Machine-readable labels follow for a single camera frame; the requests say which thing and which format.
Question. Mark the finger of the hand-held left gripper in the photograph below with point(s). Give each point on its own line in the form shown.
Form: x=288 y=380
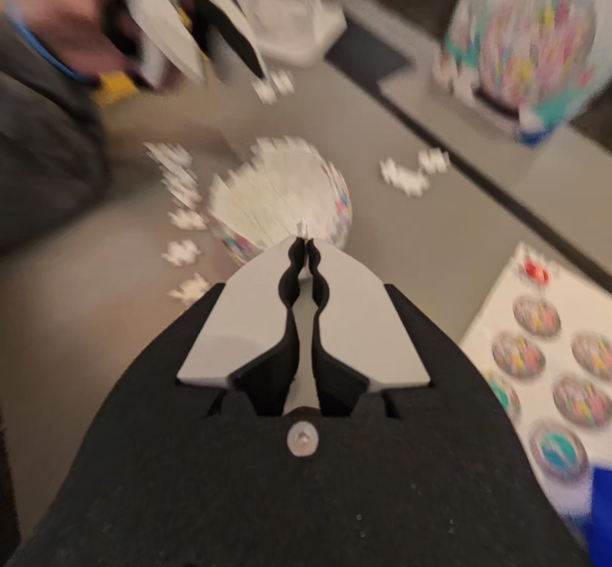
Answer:
x=229 y=17
x=163 y=13

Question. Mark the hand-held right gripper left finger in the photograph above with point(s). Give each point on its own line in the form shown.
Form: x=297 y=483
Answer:
x=239 y=338

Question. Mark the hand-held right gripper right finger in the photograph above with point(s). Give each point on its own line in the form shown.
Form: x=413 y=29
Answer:
x=368 y=338

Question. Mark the colourful puzzle ball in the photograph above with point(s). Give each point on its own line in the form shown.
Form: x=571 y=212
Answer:
x=277 y=185

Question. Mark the person's left forearm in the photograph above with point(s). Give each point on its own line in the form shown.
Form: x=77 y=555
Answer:
x=48 y=156

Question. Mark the row of white puzzle pieces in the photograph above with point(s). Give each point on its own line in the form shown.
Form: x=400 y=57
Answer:
x=182 y=253

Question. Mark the two joined white puzzle pieces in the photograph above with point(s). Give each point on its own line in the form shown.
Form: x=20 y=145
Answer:
x=406 y=177

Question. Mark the white puzzle leaflet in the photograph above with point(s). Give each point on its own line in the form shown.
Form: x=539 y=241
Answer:
x=545 y=366

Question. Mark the colourful puzzle box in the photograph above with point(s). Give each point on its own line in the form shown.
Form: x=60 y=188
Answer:
x=535 y=41

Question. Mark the person's left hand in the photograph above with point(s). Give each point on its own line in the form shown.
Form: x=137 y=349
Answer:
x=62 y=17

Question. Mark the white desk stand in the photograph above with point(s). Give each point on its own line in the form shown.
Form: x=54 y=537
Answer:
x=287 y=13

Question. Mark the black flat panel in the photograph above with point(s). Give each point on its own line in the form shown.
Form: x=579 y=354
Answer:
x=359 y=51

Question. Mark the blue plastic bin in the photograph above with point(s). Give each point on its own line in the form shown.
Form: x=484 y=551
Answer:
x=601 y=519

